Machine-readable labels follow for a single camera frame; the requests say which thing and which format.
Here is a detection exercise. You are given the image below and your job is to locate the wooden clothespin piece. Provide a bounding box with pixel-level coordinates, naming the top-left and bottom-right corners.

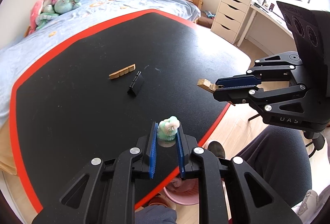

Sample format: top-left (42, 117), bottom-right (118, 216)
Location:
top-left (197, 79), bottom-right (235, 106)

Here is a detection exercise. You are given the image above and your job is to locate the green white sock ball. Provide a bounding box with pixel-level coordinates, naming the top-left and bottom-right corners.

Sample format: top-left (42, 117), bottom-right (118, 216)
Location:
top-left (157, 116), bottom-right (180, 141)

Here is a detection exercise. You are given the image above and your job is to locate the black small box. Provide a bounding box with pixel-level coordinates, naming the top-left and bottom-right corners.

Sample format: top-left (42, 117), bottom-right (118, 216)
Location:
top-left (127, 71), bottom-right (144, 98)

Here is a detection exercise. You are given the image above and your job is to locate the long wooden notched block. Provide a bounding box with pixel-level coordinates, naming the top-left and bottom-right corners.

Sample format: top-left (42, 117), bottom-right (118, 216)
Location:
top-left (109, 64), bottom-right (136, 80)

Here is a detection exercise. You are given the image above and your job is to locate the person blue trouser leg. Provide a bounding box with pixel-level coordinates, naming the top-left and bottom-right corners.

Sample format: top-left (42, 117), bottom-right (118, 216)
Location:
top-left (237, 126), bottom-right (312, 207)

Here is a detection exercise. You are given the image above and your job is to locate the left black slipper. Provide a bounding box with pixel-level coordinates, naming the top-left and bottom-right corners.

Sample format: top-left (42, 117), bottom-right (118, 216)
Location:
top-left (203, 140), bottom-right (225, 159)

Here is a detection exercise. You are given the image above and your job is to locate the white drawer cabinet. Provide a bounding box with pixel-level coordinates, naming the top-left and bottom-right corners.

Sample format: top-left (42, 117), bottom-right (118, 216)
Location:
top-left (211, 0), bottom-right (252, 44)

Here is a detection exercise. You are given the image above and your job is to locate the red black table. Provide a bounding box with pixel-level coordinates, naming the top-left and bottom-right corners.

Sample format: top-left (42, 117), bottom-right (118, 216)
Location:
top-left (9, 9), bottom-right (251, 212)

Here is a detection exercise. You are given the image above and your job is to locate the bed with blue sheet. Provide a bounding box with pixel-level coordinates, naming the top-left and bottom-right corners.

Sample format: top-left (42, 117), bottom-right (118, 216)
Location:
top-left (1, 0), bottom-right (203, 175)

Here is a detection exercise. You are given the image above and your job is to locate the pile of plush toys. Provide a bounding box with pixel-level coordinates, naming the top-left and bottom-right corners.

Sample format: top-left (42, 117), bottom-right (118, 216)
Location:
top-left (24, 0), bottom-right (81, 37)

